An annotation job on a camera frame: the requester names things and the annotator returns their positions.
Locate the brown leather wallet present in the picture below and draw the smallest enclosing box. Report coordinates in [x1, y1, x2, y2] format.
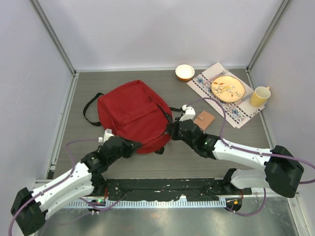
[193, 111, 215, 131]

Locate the red student backpack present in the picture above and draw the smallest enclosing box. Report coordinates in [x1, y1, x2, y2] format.
[83, 80, 182, 154]

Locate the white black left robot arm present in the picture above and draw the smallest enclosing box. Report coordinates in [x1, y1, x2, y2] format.
[8, 136, 142, 236]

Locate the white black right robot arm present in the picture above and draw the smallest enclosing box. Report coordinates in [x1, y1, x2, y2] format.
[167, 119, 304, 198]

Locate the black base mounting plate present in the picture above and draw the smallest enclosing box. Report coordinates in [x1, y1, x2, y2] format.
[95, 178, 252, 202]

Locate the white orange bowl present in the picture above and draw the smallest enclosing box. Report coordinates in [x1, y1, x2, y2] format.
[175, 64, 195, 81]

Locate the yellow bird plate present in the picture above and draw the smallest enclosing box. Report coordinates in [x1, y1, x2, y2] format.
[211, 76, 245, 103]

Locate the patterned white placemat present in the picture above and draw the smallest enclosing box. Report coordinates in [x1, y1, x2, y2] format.
[187, 62, 265, 128]

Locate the yellow mug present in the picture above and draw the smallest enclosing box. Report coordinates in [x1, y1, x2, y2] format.
[250, 87, 271, 107]

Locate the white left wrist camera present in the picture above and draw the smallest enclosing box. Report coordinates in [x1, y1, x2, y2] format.
[98, 129, 114, 143]

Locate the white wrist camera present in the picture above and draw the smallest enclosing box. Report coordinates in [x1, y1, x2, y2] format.
[179, 105, 196, 122]
[98, 129, 114, 143]

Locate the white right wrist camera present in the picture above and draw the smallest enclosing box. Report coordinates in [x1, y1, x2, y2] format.
[179, 105, 196, 122]

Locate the pink handled knife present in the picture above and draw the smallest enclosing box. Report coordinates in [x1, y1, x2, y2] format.
[235, 94, 251, 106]

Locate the pink handled fork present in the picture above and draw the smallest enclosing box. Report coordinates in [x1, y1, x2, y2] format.
[205, 69, 230, 83]

